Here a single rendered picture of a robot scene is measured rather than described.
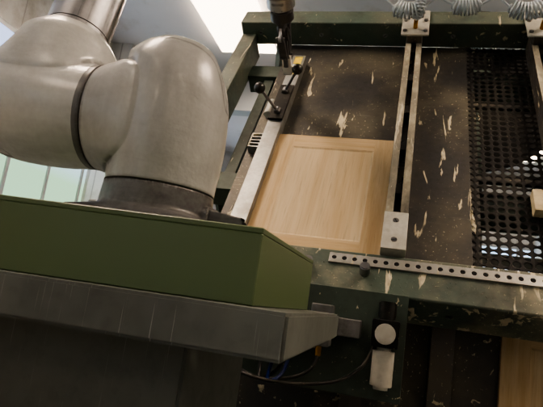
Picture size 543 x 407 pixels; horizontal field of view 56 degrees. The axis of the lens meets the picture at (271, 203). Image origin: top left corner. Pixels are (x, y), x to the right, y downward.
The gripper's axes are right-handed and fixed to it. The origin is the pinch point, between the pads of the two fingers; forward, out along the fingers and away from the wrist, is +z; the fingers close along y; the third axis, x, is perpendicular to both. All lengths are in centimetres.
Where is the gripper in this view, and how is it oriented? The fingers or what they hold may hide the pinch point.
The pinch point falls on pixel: (287, 65)
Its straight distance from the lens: 182.2
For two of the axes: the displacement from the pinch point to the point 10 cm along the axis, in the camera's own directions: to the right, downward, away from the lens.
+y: -2.3, 7.1, -6.6
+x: 9.7, 0.9, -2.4
